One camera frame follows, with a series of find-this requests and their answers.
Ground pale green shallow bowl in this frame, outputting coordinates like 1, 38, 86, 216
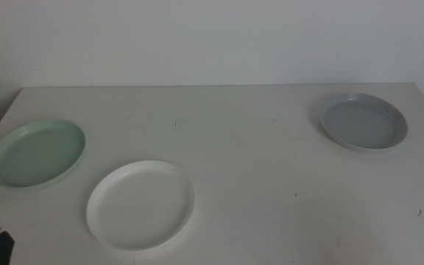
0, 119, 87, 191

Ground white shallow bowl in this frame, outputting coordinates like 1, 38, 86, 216
85, 160, 196, 252

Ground grey shallow bowl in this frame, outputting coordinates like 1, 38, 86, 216
318, 91, 409, 153

